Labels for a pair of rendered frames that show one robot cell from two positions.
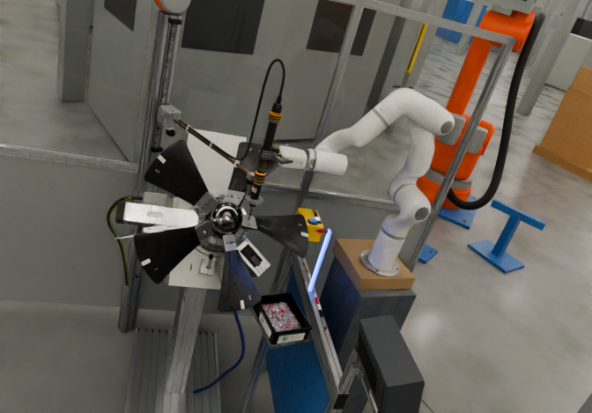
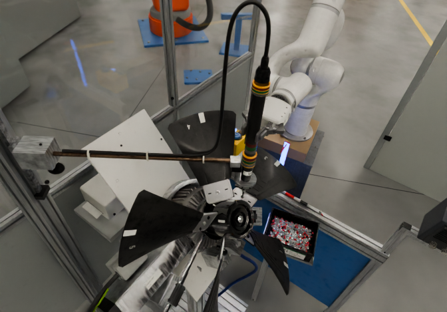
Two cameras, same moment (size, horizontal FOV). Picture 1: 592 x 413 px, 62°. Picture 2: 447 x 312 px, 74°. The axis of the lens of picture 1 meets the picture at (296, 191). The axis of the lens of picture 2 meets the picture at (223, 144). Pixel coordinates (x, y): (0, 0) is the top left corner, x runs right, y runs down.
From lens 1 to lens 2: 1.43 m
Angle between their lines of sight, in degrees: 37
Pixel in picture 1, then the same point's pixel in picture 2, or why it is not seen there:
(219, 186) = (162, 179)
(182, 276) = (200, 283)
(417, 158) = (335, 32)
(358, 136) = (322, 46)
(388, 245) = (308, 115)
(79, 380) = not seen: outside the picture
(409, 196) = (327, 70)
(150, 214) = (149, 283)
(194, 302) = not seen: hidden behind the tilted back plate
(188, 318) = not seen: hidden behind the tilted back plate
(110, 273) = (59, 297)
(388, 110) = not seen: outside the picture
